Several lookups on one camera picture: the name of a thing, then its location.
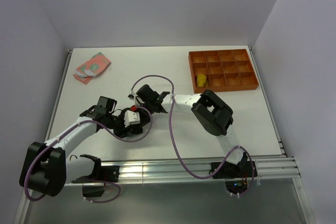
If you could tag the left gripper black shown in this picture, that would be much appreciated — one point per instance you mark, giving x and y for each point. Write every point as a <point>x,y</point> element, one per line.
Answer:
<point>122,116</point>

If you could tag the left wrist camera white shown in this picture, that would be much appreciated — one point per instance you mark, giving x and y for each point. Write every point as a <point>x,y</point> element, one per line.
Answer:
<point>131,118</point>

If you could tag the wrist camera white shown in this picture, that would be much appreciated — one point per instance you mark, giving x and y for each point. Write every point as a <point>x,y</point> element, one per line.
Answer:
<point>132,96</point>
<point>131,118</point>

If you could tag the aluminium frame rail front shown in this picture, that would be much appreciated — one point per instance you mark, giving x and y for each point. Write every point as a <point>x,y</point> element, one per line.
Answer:
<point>172,171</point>

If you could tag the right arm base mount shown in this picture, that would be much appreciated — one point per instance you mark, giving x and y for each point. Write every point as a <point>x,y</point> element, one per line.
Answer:
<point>236,176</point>

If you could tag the black sock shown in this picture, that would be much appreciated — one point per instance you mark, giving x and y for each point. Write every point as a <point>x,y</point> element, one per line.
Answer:
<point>130,131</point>

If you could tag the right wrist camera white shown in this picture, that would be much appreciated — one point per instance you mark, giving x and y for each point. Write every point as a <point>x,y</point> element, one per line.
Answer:
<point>132,96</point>

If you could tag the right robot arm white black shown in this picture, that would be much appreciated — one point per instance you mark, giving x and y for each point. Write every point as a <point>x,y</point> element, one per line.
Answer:
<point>213,114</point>

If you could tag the aluminium side rail right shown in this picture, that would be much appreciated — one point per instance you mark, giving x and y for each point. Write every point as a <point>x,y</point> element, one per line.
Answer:
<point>266,100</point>

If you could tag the pink green patterned socks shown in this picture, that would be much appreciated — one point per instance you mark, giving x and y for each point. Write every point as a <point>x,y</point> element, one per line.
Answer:
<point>92,68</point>

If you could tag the orange compartment tray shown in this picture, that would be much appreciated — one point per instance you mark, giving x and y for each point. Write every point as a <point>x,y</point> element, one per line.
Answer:
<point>226,70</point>

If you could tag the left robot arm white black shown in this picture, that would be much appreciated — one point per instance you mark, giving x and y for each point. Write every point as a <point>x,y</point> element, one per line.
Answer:
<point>45,169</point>

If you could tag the yellow sock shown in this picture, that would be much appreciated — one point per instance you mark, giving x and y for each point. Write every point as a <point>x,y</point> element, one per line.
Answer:
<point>201,81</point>

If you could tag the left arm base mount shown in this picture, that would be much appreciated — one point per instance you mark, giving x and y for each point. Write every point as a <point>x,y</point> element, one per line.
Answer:
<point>102,186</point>

